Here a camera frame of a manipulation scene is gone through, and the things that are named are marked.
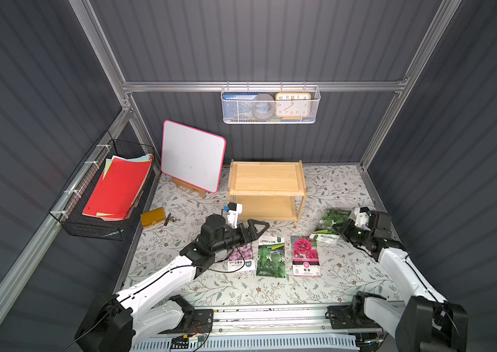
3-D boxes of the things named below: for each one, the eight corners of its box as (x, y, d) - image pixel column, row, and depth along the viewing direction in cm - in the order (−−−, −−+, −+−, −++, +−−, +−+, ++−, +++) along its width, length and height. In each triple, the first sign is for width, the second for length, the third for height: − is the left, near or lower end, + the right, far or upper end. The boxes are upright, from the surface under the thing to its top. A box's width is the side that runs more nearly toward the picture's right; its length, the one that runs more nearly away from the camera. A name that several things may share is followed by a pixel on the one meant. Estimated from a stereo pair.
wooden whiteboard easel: (173, 186, 115) (171, 179, 111) (176, 183, 116) (173, 177, 112) (203, 199, 109) (201, 193, 105) (205, 196, 110) (204, 190, 106)
